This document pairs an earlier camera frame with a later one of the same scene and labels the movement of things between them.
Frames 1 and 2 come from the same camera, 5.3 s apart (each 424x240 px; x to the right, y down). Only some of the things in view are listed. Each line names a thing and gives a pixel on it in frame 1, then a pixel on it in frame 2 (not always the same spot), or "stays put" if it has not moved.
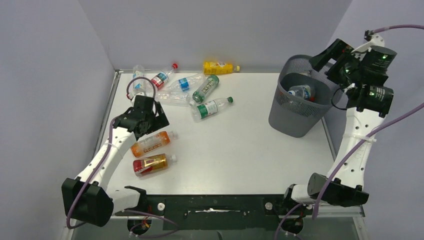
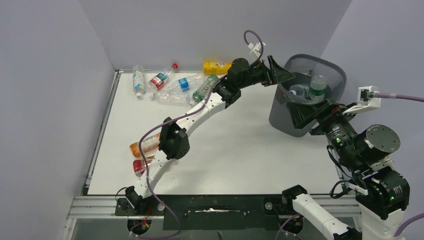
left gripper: (160, 121) to (279, 74)
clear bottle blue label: (184, 83) stays put
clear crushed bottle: (172, 98) stays put
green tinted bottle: (205, 89) stays put
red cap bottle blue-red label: (159, 80) stays put
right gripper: (335, 51) to (322, 112)
